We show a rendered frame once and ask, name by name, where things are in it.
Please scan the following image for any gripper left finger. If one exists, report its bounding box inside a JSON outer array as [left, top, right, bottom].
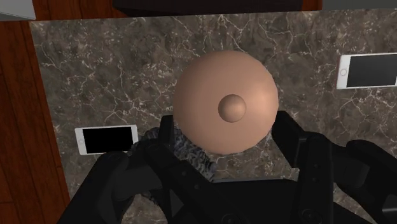
[[58, 115, 225, 224]]

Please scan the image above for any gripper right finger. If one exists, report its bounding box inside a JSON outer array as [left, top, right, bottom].
[[270, 110, 397, 224]]

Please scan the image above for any grey speckled object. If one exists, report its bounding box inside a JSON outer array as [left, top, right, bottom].
[[131, 126, 218, 183]]

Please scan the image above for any small white smartphone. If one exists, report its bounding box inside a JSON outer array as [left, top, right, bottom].
[[74, 124, 139, 156]]

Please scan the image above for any tan round domed object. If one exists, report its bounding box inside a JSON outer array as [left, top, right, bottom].
[[172, 50, 279, 155]]

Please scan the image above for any large white smartphone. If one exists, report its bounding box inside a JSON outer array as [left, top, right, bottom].
[[336, 52, 397, 90]]

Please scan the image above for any dark marble table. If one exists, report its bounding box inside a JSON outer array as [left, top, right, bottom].
[[29, 8, 397, 224]]

